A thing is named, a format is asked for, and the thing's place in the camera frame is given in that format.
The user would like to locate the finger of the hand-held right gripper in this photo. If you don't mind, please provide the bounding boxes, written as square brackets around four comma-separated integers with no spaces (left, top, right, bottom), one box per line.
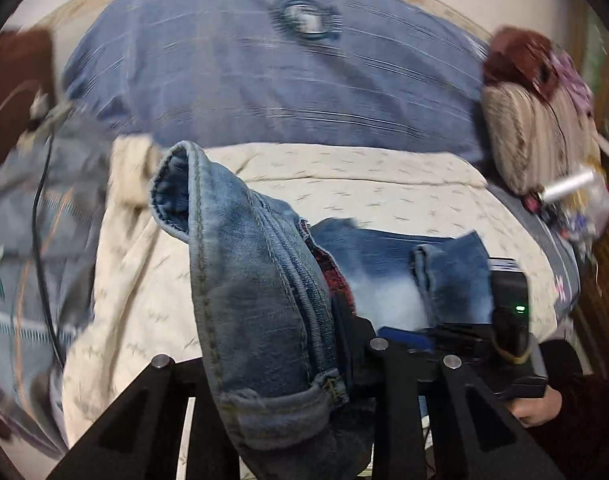
[379,326,438,358]

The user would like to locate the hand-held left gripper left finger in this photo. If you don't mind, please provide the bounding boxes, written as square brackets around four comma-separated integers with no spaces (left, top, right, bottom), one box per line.
[47,354,208,480]

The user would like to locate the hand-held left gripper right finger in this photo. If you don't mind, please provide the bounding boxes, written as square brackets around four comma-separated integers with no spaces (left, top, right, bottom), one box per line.
[332,295,568,480]

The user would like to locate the blue denim pants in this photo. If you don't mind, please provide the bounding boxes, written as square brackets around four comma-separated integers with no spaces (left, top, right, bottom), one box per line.
[149,140,495,480]

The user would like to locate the person's right forearm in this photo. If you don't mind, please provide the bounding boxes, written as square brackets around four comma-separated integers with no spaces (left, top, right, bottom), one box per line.
[527,340,609,480]

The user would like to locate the person's right hand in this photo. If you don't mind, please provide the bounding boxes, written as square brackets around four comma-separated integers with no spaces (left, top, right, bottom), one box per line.
[507,389,565,428]

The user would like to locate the blue sheet with pink flower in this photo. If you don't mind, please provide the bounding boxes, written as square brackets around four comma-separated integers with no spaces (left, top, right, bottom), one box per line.
[487,182,585,331]

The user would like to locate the cream leaf-print blanket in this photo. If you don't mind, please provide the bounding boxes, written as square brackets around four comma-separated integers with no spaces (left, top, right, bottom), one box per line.
[62,140,560,480]

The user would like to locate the clear plastic bag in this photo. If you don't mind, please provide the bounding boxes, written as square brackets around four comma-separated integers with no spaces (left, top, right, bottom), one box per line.
[559,175,609,243]

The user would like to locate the white cylindrical bottle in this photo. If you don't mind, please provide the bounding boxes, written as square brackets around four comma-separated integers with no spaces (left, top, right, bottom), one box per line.
[542,170,598,201]

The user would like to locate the grey-blue quilt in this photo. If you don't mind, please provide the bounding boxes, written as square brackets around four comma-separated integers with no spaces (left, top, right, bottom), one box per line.
[0,120,115,461]

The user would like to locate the beige striped floral cushion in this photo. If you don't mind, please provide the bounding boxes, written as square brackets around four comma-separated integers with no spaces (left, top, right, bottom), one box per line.
[481,80,605,196]

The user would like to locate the purple cloth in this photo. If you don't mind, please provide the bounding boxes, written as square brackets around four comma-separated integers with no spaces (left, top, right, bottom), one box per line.
[547,50,593,111]

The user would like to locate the dark red cloth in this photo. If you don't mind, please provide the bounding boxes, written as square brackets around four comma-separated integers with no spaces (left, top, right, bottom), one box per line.
[483,27,560,98]

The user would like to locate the blue striped pillow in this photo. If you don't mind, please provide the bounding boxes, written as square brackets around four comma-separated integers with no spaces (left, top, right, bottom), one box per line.
[62,0,490,161]

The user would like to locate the black cable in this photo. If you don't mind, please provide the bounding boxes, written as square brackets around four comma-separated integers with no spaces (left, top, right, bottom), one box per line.
[31,130,68,366]

